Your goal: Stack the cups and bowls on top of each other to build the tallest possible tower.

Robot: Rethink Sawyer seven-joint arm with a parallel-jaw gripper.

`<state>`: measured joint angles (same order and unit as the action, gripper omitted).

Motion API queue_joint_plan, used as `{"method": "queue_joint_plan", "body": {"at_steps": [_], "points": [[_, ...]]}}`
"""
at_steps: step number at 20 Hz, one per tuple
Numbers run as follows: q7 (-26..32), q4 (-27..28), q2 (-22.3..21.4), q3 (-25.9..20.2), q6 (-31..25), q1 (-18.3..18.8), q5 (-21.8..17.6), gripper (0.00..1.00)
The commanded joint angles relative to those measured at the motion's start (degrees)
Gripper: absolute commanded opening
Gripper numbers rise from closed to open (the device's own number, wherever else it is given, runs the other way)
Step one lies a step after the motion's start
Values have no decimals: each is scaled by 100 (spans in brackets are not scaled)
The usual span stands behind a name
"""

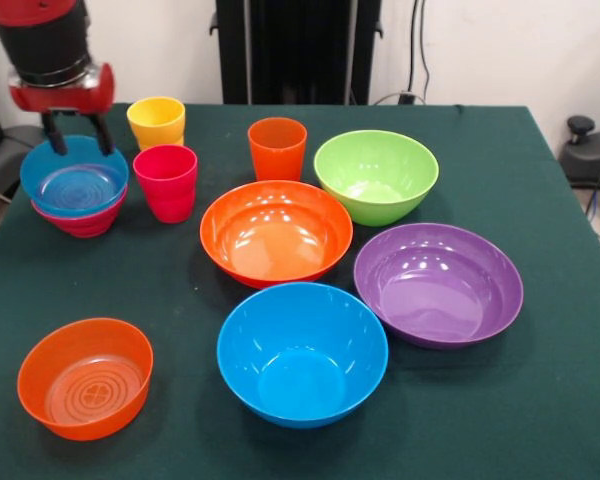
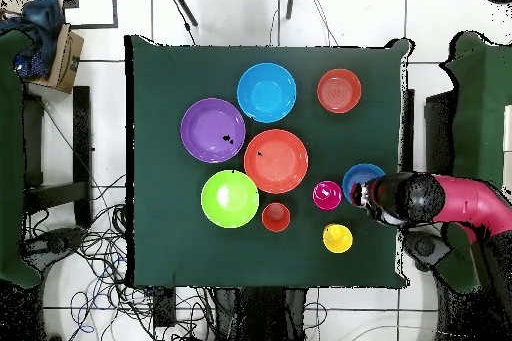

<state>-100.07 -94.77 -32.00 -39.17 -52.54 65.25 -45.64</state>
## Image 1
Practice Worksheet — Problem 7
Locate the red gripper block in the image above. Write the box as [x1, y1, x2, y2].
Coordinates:
[8, 62, 116, 157]

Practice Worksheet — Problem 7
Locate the purple bowl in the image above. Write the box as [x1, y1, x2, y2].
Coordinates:
[353, 222, 525, 350]

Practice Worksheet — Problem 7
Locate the black wall cable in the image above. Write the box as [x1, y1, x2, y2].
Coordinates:
[407, 0, 431, 104]

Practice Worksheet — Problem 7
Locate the pink cup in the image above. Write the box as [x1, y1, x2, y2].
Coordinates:
[132, 144, 199, 224]

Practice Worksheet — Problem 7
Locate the small blue bowl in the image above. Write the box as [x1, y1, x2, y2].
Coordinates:
[19, 134, 131, 217]

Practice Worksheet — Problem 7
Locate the small orange bowl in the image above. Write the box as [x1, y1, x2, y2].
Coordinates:
[16, 317, 155, 442]

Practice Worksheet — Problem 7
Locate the pink bowl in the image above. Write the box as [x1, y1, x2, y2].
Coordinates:
[30, 185, 129, 239]

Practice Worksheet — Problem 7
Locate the dark green tablecloth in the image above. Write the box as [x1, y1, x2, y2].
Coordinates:
[0, 102, 600, 480]

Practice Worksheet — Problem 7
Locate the yellow cup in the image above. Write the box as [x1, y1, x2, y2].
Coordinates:
[125, 96, 187, 152]

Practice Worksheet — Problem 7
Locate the orange cup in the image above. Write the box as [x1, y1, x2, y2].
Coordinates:
[247, 117, 309, 182]

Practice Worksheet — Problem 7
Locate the large orange bowl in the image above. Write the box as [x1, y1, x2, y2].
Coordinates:
[199, 180, 355, 290]

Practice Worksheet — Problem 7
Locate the large blue bowl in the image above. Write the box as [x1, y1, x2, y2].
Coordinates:
[216, 282, 390, 430]

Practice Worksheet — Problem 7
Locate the green bowl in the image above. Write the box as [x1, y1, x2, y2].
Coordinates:
[313, 129, 440, 227]

